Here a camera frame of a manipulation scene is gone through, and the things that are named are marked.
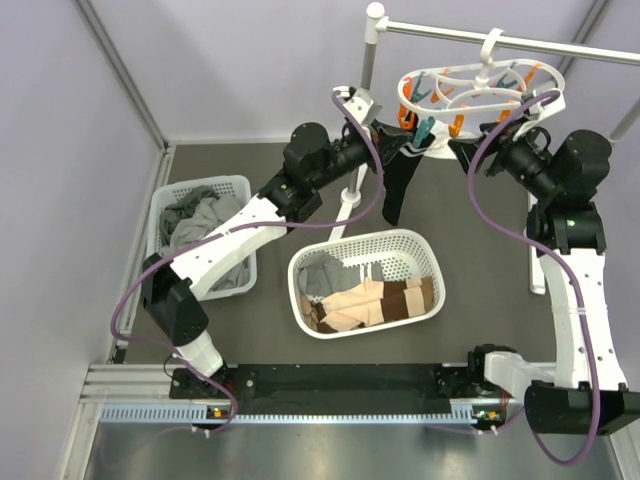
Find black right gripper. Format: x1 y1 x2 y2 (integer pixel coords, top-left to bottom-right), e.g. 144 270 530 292
449 114 559 200

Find orange clothes peg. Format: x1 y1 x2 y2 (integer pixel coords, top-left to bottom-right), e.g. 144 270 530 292
397 105 417 131

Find black sock with white stripes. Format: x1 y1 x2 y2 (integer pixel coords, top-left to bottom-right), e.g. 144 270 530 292
382 142 426 226

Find teal clothes peg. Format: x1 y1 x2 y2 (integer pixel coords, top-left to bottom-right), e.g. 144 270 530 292
412 116 435 149

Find white round clip hanger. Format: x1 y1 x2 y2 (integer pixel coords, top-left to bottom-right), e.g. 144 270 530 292
397 28 566 138

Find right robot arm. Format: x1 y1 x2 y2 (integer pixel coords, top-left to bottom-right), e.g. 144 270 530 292
466 127 639 436

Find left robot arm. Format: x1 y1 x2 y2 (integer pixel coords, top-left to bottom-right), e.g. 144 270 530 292
141 121 414 397

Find white sock on hanger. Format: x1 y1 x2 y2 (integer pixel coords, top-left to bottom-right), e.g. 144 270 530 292
425 120 456 160

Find brown beige striped socks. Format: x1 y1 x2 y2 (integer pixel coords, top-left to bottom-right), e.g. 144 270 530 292
300 276 435 335

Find white oval sock basket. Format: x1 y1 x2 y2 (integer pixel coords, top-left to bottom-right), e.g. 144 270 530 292
288 229 446 340

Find white drying rack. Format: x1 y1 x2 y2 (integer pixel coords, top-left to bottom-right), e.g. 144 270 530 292
327 2 640 296

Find grey clothes pile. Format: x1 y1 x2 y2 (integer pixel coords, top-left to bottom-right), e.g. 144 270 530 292
158 184 251 291

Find white rectangular laundry basket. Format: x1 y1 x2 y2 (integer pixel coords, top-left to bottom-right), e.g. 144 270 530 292
143 174 259 302

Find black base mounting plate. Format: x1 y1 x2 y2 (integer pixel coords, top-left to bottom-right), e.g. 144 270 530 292
168 363 506 416

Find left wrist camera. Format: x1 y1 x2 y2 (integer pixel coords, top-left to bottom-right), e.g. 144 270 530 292
340 87 382 127

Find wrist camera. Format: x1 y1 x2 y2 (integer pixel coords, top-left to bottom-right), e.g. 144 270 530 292
519 83 566 134
340 87 382 127

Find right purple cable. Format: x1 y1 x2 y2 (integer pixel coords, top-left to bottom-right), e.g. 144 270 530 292
465 89 601 466

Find purple cable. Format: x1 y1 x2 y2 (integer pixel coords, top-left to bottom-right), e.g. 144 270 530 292
465 89 601 466
109 89 387 432

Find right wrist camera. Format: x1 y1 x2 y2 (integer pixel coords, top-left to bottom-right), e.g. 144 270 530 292
519 83 566 134

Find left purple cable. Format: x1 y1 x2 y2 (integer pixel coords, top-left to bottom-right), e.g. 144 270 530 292
109 89 387 432

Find grey slotted cable duct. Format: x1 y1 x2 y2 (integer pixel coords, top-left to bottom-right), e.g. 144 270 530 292
100 404 499 425

